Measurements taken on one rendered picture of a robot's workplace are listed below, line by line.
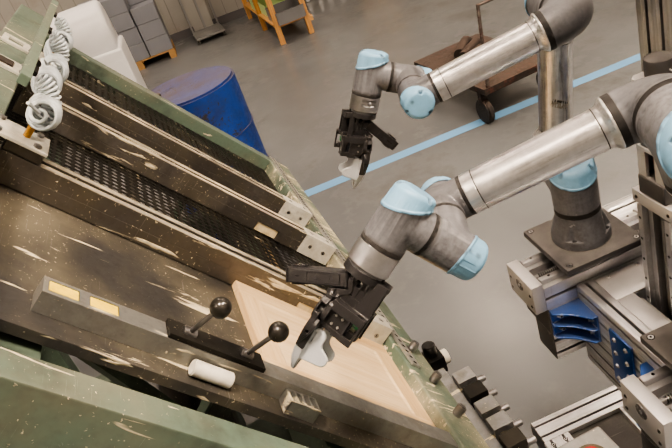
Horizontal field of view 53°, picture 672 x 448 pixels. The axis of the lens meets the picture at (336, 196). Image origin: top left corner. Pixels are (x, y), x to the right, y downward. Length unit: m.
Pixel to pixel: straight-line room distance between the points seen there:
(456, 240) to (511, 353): 2.02
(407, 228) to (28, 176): 0.83
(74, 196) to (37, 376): 0.65
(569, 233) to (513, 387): 1.24
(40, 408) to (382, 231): 0.53
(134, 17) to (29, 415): 9.01
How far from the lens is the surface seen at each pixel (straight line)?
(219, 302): 1.15
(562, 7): 1.61
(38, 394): 0.95
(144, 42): 10.04
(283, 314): 1.66
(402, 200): 1.03
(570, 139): 1.16
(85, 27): 6.73
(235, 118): 4.29
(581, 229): 1.81
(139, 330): 1.20
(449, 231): 1.07
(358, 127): 1.73
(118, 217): 1.56
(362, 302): 1.08
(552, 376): 2.96
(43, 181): 1.53
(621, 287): 1.86
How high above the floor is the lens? 2.15
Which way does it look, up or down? 28 degrees down
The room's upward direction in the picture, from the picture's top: 20 degrees counter-clockwise
